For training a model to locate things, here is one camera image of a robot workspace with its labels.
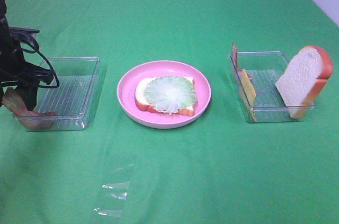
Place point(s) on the pink round plate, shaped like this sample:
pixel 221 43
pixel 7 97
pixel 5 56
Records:
pixel 164 94

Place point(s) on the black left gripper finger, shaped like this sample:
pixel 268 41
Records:
pixel 29 95

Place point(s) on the clear plastic wrap strip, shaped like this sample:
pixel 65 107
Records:
pixel 114 188

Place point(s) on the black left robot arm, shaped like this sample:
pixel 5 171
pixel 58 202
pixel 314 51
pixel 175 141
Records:
pixel 55 83

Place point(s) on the white bread slice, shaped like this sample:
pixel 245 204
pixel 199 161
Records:
pixel 304 78
pixel 141 99

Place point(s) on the standing white bread slice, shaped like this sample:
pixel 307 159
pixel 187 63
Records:
pixel 304 78

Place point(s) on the green table cloth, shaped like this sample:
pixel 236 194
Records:
pixel 219 169

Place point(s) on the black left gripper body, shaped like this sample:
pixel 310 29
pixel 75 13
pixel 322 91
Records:
pixel 15 42

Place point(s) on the yellow cheese slice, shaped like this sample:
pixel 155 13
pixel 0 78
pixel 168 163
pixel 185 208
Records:
pixel 249 90

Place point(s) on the clear right plastic container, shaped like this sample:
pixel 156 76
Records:
pixel 263 69

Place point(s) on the clear left plastic container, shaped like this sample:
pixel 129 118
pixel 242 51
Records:
pixel 75 99

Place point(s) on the green lettuce leaf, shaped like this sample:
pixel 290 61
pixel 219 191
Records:
pixel 170 94

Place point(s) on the bacon strip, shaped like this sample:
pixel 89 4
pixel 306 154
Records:
pixel 32 119
pixel 234 56

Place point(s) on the clear plastic container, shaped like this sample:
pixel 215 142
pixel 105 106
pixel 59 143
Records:
pixel 75 99
pixel 263 69

